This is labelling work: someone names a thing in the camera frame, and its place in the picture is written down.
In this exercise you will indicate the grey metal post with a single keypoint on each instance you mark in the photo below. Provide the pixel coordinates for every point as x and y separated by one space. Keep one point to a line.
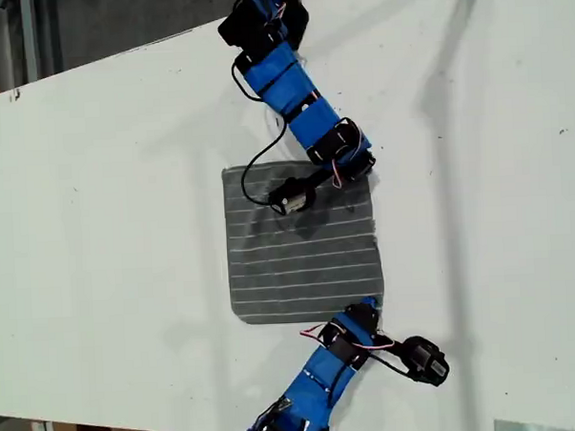
29 40

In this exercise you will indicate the black camera stalk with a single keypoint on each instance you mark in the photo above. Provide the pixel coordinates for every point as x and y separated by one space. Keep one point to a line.
391 341
320 177

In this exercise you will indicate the black camera box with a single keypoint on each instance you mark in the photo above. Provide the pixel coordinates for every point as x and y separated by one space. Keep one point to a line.
425 360
291 198

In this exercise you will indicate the grey white-striped towel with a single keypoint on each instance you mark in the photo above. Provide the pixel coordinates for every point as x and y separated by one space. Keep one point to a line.
309 272

